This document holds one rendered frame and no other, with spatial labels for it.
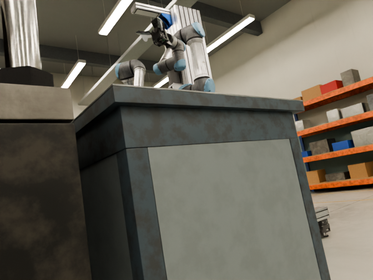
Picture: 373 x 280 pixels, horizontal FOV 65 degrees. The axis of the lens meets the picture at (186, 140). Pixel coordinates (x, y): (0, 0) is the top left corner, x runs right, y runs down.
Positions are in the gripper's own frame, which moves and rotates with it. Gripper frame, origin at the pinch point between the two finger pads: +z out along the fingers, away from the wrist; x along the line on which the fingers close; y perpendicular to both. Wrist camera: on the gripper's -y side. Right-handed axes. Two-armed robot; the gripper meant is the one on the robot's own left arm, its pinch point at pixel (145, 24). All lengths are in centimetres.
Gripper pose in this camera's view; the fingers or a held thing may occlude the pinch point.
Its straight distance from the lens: 168.7
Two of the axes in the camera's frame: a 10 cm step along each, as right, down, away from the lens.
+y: 2.8, 9.3, -2.2
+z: -5.1, -0.4, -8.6
